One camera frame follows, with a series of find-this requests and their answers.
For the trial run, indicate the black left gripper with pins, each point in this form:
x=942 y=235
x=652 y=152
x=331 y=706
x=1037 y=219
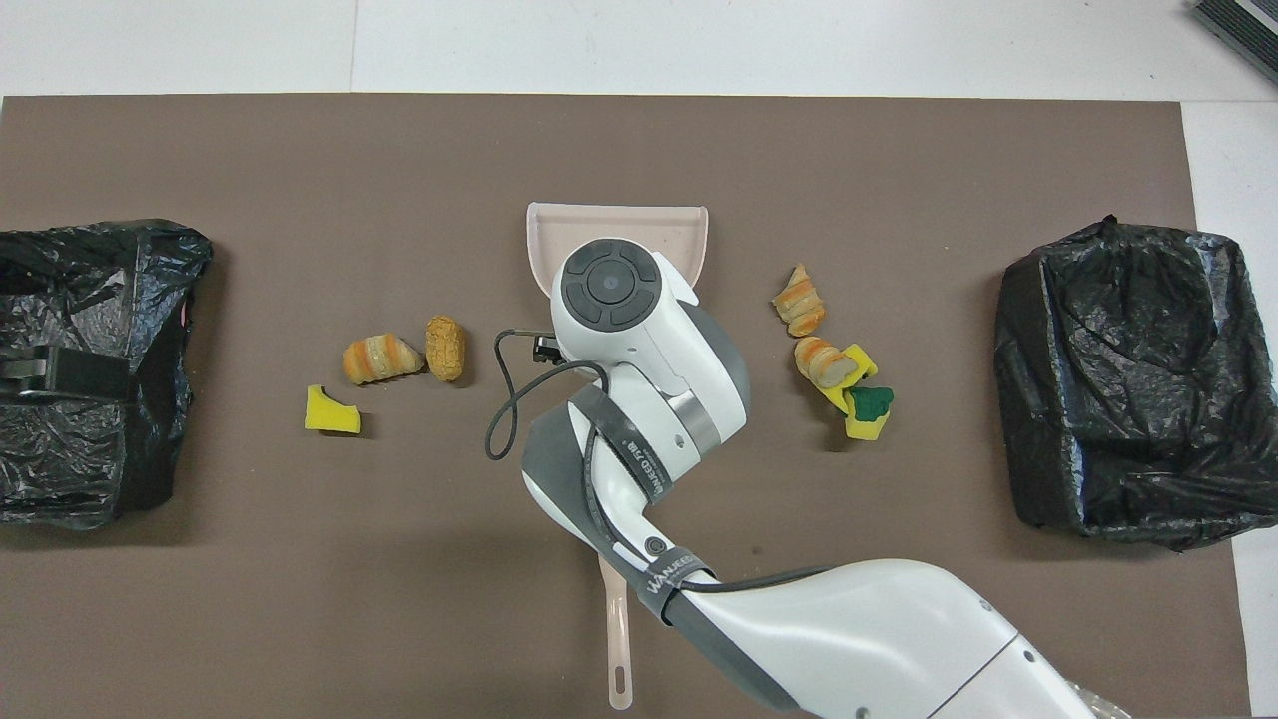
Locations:
x=20 y=377

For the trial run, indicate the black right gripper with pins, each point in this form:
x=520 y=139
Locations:
x=547 y=351

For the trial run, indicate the brown oval bread roll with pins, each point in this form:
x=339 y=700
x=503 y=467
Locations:
x=445 y=348

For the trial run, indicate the beige plastic dustpan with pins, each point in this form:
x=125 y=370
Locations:
x=544 y=228

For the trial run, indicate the plain yellow sponge piece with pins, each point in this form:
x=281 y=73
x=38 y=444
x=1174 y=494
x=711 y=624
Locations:
x=329 y=414
x=863 y=359

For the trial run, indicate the beige hand brush black bristles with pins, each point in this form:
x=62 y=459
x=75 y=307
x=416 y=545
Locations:
x=619 y=649

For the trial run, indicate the yellow sponge green scrub top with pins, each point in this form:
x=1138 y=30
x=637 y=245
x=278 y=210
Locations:
x=871 y=404

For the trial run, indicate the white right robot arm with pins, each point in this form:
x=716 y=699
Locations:
x=899 y=639

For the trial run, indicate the black bag lined bin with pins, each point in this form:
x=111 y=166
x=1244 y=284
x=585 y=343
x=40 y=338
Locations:
x=1128 y=379
x=100 y=469

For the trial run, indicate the brown table mat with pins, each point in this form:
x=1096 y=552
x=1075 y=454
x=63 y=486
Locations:
x=300 y=150

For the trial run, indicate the grey ribbed device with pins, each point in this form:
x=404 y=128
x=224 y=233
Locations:
x=1248 y=25

